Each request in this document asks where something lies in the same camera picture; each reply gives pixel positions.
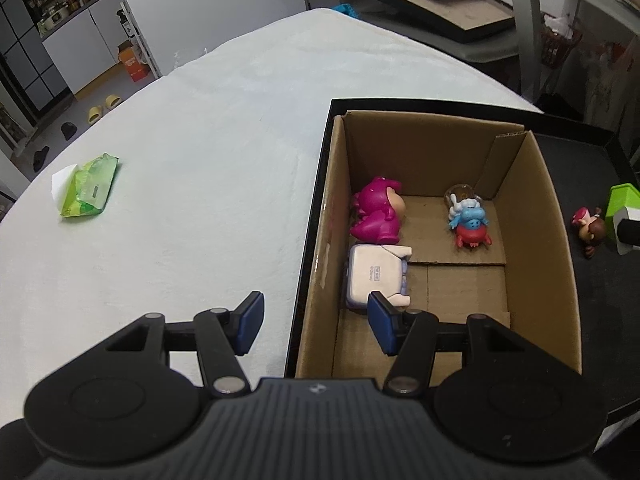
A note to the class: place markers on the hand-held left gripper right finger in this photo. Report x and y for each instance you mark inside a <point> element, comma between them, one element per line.
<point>382,325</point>

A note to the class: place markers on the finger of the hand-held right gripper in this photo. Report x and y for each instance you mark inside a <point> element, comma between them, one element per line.
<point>633,230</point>

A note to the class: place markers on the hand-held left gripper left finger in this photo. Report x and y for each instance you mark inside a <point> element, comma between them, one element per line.
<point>250,322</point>

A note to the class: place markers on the white square toy figure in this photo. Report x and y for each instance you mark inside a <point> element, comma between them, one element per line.
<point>375,272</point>

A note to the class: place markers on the black shallow tray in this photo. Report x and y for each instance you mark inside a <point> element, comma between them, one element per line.
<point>595,300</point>

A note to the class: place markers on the brown cardboard box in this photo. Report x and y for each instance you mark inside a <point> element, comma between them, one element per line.
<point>540,240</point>

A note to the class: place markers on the pink dinosaur figurine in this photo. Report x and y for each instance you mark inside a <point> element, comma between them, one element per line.
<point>377,210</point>

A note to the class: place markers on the blue-haired red figurine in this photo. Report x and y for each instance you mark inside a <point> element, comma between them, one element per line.
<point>470,222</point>

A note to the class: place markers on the green toy house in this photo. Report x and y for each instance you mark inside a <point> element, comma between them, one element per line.
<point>622,200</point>

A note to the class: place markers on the brown-haired small figurine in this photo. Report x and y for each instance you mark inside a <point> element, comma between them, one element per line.
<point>591,230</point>

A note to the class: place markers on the red plastic basket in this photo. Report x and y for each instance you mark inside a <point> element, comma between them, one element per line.
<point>560,47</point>

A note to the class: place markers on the green wet wipes pack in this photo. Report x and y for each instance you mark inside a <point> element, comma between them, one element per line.
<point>90,187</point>

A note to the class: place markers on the yellow slipper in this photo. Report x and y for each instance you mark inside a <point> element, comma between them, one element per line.
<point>95,115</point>
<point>113,101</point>

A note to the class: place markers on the black slipper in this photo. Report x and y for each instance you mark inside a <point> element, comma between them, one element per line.
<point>41,158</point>
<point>68,131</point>

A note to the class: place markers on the black framed cardboard panel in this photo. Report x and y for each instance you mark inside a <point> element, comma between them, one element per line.
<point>450,15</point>

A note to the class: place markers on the orange cardboard box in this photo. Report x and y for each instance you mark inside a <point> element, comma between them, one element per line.
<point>135,62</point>

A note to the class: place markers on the white floor rack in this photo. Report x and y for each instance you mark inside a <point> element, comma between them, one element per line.
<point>137,35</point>

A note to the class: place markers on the grey white cabinet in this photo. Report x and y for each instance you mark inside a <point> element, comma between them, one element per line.
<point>55,30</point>

